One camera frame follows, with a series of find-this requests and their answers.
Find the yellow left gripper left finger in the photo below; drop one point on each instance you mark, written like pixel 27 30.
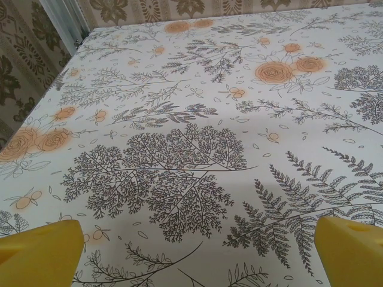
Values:
pixel 36 257

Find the floral printed tablecloth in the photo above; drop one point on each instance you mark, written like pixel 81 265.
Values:
pixel 191 119

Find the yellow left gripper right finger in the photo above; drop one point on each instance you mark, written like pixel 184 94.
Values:
pixel 350 257

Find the aluminium corner post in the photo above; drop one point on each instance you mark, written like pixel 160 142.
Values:
pixel 64 24

